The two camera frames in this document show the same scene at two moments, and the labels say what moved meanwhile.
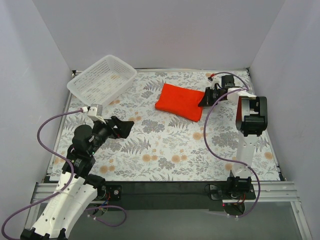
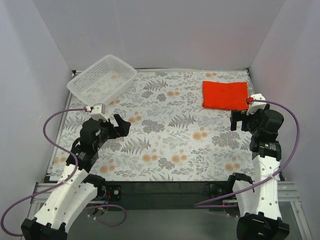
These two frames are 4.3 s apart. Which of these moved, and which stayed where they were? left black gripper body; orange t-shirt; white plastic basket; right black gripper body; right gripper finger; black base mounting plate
Moved: orange t-shirt; right black gripper body; right gripper finger
Stayed: black base mounting plate; white plastic basket; left black gripper body
